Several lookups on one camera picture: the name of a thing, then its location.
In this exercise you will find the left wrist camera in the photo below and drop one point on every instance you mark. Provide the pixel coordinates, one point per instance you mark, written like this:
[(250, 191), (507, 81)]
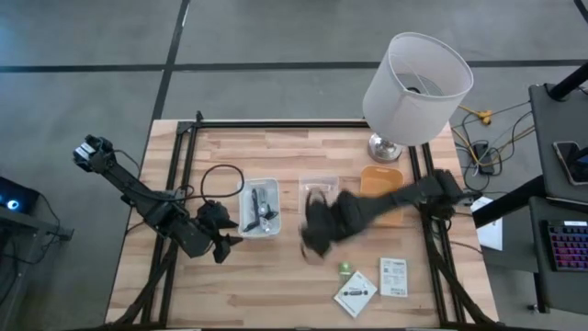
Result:
[(212, 213)]

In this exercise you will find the dark metal side stand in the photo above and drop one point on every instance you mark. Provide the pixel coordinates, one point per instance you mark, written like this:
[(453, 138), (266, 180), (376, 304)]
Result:
[(32, 225)]

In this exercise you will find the small green item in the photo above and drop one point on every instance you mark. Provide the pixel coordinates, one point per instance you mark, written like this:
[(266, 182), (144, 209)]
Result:
[(345, 269)]

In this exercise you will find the white paper sheet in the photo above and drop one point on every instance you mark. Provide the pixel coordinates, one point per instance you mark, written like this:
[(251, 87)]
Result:
[(491, 232)]

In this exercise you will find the clear plastic bin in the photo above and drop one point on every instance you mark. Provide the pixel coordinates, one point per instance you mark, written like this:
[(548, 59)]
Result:
[(319, 181)]

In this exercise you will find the black aluminium table frame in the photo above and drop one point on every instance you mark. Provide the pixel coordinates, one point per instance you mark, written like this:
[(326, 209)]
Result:
[(294, 124)]

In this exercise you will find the orange plastic bin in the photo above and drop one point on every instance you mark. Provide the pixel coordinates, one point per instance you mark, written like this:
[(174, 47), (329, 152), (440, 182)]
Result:
[(381, 177)]

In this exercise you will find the white packet with black item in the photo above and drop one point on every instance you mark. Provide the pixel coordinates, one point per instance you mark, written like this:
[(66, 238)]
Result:
[(356, 294)]

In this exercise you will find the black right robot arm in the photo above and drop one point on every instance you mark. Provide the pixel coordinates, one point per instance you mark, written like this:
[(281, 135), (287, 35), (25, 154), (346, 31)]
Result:
[(404, 195)]

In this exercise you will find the white plastic bin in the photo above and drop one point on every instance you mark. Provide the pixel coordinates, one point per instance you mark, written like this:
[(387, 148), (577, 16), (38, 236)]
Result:
[(245, 202)]

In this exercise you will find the smartphone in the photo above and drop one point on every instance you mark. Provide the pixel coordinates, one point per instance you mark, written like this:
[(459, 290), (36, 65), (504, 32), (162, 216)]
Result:
[(569, 161)]

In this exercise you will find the black pole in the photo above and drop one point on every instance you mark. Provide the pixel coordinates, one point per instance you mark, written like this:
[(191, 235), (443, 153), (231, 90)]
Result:
[(569, 83)]

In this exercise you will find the white shade table lamp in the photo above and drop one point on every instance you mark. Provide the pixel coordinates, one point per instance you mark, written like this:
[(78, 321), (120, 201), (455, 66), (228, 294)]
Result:
[(413, 92)]

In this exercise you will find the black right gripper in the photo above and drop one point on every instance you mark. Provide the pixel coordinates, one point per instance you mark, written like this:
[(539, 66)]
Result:
[(324, 223)]

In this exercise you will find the black diagonal desk leg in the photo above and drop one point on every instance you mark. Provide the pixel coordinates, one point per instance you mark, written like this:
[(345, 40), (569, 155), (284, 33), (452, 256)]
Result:
[(510, 202)]

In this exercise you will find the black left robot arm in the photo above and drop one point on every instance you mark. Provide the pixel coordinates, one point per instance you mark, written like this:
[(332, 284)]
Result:
[(133, 188)]

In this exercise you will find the black power strip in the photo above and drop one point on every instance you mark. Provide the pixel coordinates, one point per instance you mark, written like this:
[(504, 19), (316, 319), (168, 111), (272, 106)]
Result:
[(483, 158)]

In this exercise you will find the white paper card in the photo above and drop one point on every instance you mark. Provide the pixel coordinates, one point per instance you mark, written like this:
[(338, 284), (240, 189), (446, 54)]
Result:
[(393, 277)]

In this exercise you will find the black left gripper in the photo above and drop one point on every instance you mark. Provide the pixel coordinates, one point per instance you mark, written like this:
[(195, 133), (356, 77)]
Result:
[(220, 248)]

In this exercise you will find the dark grey keyboard desk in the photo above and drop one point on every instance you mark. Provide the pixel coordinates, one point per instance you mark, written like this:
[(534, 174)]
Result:
[(539, 285)]

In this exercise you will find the backlit keyboard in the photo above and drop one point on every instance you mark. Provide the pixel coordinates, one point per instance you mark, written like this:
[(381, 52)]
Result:
[(569, 246)]

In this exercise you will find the black computer with blue light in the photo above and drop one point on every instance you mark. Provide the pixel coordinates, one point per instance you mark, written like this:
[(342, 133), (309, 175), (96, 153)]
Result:
[(14, 195)]

